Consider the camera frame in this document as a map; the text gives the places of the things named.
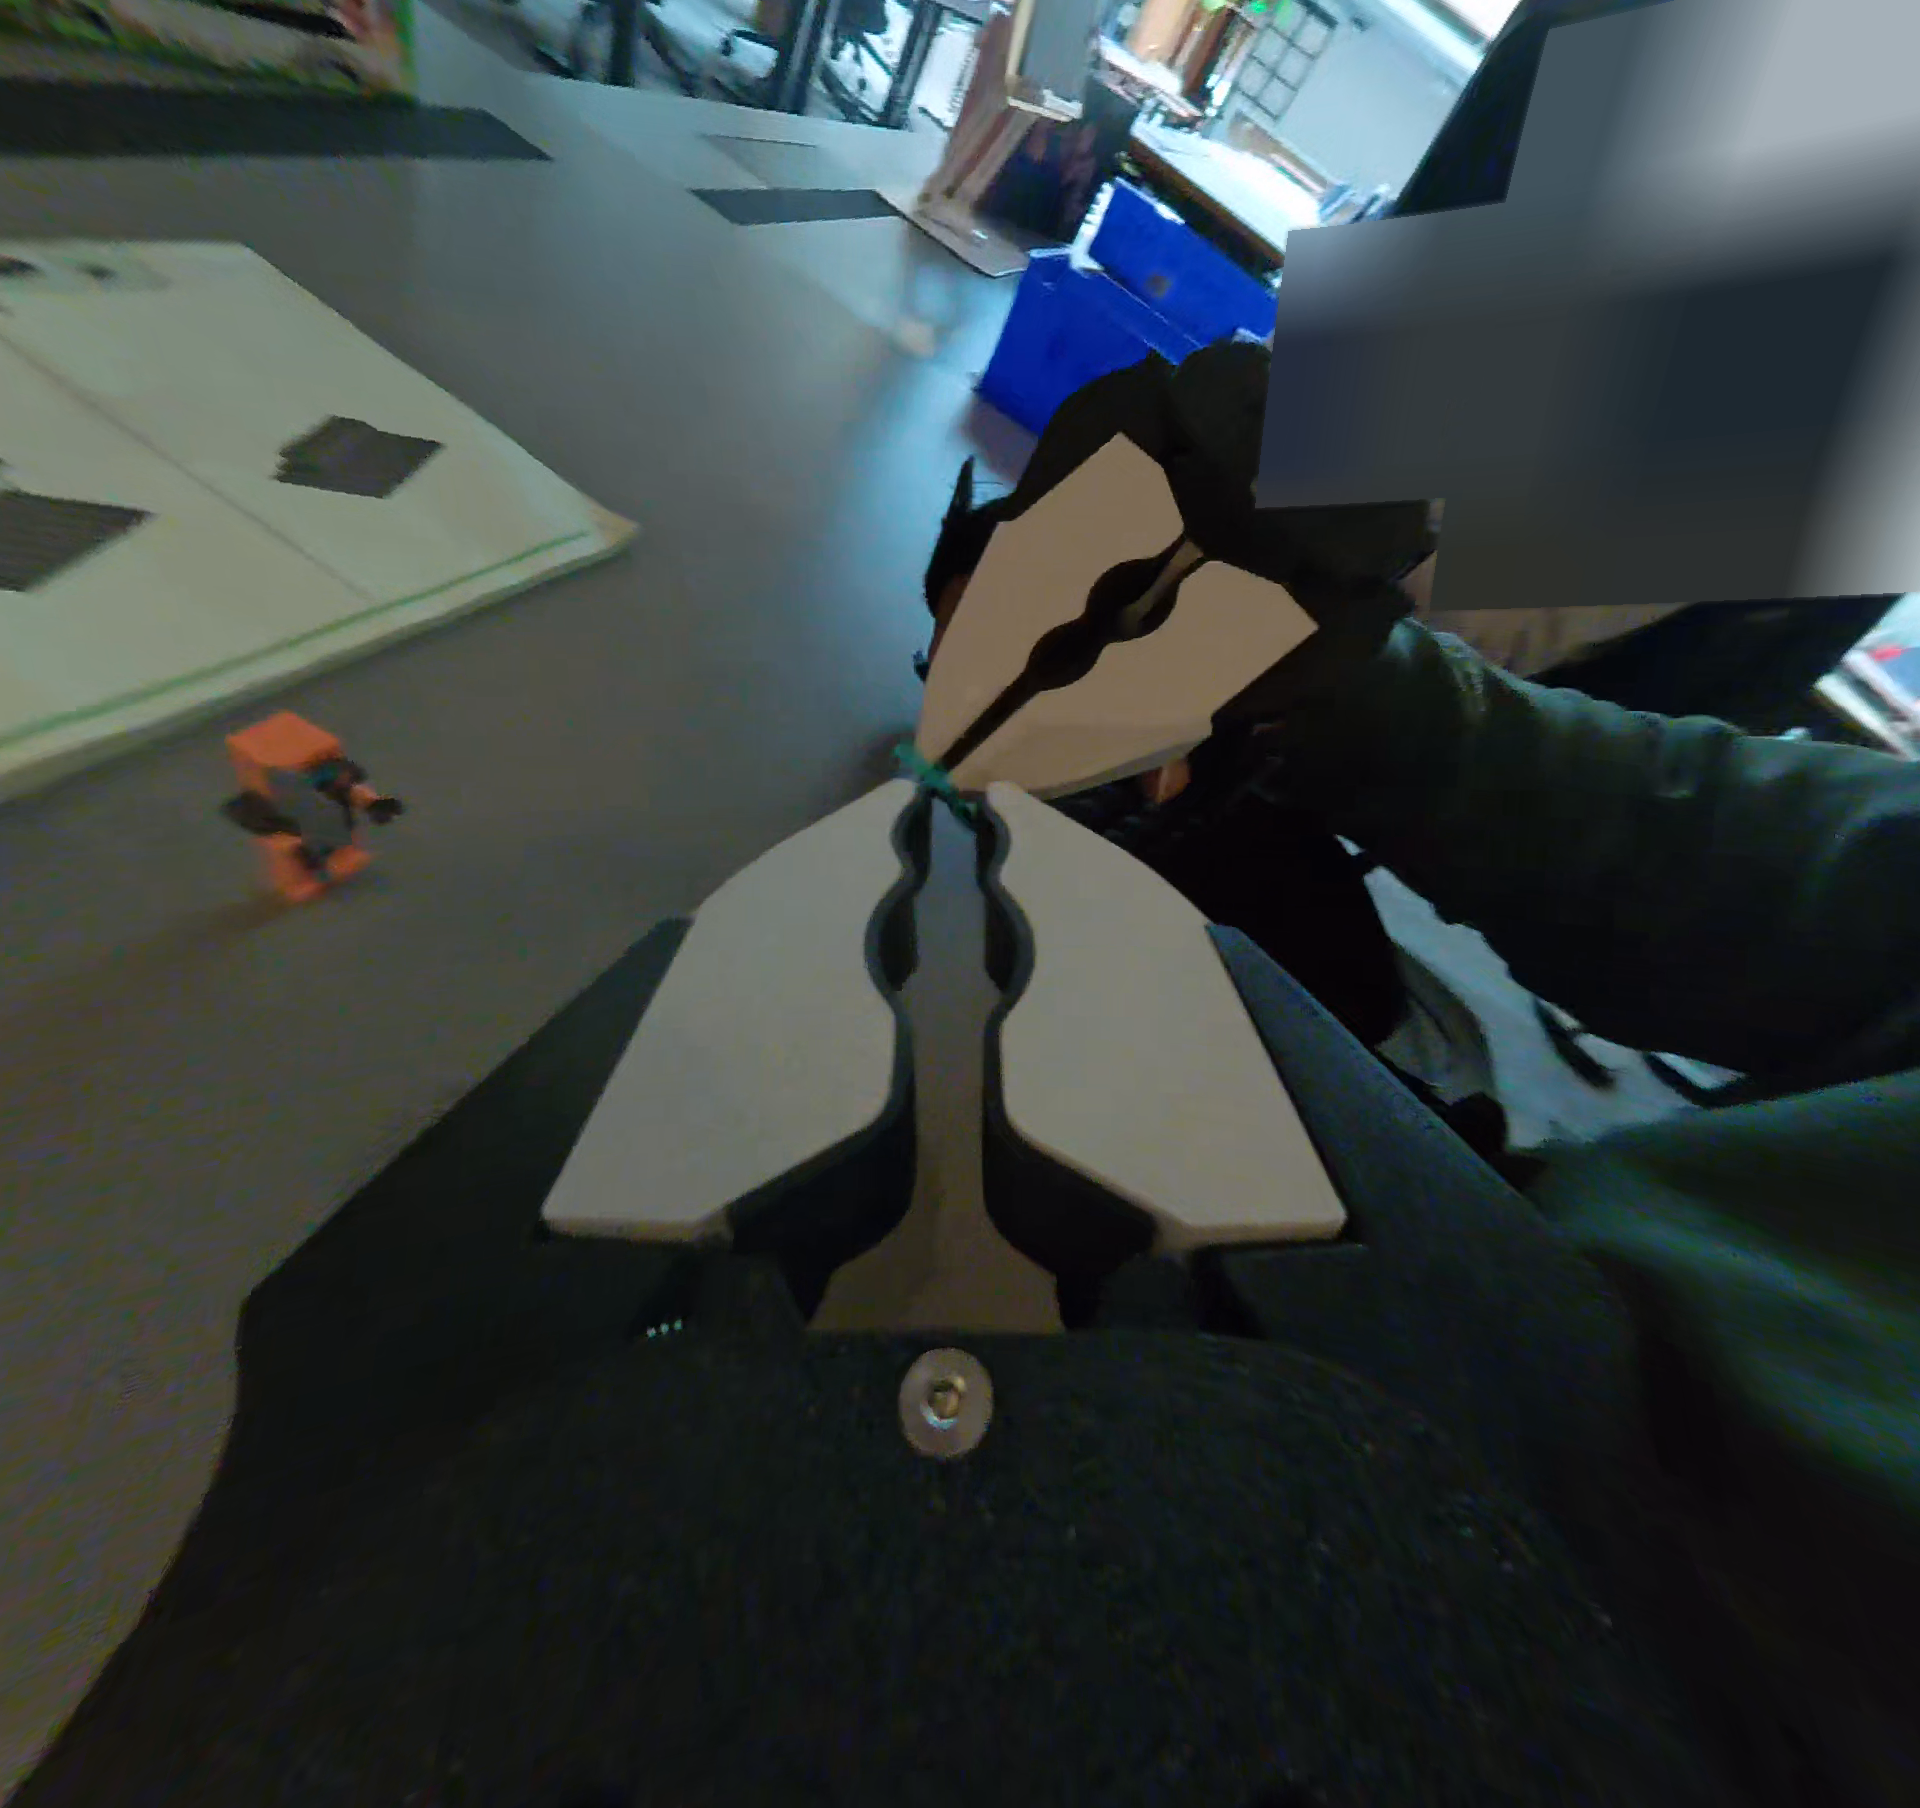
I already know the person's right forearm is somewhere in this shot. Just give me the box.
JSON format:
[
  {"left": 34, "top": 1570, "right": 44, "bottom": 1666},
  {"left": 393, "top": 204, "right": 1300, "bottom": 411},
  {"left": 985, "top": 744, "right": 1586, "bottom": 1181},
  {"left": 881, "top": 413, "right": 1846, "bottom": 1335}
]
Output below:
[{"left": 1289, "top": 614, "right": 1920, "bottom": 1082}]

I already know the grey desk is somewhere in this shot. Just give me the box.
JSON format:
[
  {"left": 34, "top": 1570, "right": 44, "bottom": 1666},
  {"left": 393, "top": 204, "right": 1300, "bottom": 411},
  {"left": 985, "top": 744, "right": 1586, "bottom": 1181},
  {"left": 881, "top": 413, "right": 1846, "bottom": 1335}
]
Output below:
[{"left": 0, "top": 0, "right": 1082, "bottom": 1749}]

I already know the person's green sweatshirt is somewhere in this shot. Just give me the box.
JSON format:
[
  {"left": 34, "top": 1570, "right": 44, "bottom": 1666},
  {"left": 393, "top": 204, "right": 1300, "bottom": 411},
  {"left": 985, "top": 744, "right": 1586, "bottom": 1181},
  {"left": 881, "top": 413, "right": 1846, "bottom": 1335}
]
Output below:
[{"left": 1521, "top": 1059, "right": 1920, "bottom": 1556}]

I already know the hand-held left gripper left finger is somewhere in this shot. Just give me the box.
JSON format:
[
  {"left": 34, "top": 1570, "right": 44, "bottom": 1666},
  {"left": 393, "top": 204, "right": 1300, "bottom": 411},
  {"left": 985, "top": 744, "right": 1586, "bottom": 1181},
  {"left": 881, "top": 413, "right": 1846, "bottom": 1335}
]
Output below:
[{"left": 539, "top": 778, "right": 921, "bottom": 1319}]

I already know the long black desk cable cover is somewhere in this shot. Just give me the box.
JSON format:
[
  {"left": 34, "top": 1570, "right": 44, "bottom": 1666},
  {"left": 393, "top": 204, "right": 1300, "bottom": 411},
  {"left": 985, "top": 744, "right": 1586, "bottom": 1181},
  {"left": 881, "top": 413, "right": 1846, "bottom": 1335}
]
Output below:
[{"left": 0, "top": 80, "right": 552, "bottom": 164}]

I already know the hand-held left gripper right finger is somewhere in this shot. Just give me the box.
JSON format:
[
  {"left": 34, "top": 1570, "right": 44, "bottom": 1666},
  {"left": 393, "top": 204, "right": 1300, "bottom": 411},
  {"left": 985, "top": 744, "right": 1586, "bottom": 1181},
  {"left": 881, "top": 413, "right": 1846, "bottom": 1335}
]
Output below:
[{"left": 978, "top": 779, "right": 1349, "bottom": 1325}]

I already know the short black desk cable cover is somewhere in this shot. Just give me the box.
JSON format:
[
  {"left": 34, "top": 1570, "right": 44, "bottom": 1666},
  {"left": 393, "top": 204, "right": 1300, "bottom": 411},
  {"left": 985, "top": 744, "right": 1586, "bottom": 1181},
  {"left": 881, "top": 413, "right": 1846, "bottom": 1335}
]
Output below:
[{"left": 688, "top": 185, "right": 906, "bottom": 230}]

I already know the person's right hand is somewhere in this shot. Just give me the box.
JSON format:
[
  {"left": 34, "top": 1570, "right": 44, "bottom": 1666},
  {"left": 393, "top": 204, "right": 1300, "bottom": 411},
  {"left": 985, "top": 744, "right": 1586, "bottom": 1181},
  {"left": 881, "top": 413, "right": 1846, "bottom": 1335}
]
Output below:
[{"left": 1136, "top": 725, "right": 1399, "bottom": 943}]

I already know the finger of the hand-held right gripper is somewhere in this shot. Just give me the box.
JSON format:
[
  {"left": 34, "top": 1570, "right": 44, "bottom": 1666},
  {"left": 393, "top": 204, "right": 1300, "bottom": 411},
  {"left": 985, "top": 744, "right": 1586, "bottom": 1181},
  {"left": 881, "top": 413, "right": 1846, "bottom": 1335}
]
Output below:
[
  {"left": 954, "top": 557, "right": 1324, "bottom": 803},
  {"left": 914, "top": 431, "right": 1201, "bottom": 772}
]

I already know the open instruction booklet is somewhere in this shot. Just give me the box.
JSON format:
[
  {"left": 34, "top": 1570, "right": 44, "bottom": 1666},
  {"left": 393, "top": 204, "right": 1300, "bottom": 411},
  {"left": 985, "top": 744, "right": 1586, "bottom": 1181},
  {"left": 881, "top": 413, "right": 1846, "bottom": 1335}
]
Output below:
[{"left": 0, "top": 240, "right": 639, "bottom": 805}]

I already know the teal toy pickaxe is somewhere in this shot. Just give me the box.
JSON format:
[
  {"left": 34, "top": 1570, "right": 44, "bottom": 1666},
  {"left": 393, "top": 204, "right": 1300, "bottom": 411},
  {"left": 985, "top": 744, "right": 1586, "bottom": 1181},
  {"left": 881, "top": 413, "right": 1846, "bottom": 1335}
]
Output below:
[{"left": 892, "top": 739, "right": 995, "bottom": 831}]

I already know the orange toy brick figure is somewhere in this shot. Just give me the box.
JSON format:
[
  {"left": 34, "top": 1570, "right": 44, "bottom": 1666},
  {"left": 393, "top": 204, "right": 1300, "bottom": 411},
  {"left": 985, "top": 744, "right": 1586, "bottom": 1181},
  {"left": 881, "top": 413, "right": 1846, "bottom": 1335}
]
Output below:
[{"left": 223, "top": 711, "right": 405, "bottom": 907}]

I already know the blue storage bin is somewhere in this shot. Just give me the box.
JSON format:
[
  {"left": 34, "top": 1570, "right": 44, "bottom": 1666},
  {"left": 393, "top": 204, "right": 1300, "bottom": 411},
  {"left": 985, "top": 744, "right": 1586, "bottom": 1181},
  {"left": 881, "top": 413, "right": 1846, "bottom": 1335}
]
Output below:
[
  {"left": 974, "top": 248, "right": 1201, "bottom": 437},
  {"left": 1086, "top": 177, "right": 1287, "bottom": 340}
]

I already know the black high-back chair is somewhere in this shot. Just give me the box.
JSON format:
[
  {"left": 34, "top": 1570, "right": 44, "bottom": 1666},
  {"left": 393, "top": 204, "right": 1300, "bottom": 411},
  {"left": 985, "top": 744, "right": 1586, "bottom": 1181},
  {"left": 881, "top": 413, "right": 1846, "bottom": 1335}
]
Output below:
[{"left": 1391, "top": 0, "right": 1726, "bottom": 217}]

